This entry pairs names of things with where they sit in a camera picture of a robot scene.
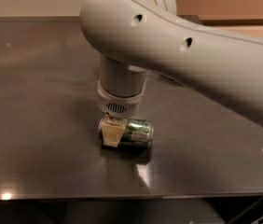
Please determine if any green soda can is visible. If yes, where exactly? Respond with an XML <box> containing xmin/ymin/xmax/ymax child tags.
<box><xmin>99</xmin><ymin>119</ymin><xmax>153</xmax><ymax>148</ymax></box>

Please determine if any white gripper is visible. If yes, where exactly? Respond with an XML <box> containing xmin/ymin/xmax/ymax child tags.
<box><xmin>97</xmin><ymin>81</ymin><xmax>145</xmax><ymax>147</ymax></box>

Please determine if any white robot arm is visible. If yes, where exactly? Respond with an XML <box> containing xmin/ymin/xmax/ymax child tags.
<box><xmin>80</xmin><ymin>0</ymin><xmax>263</xmax><ymax>127</ymax></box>

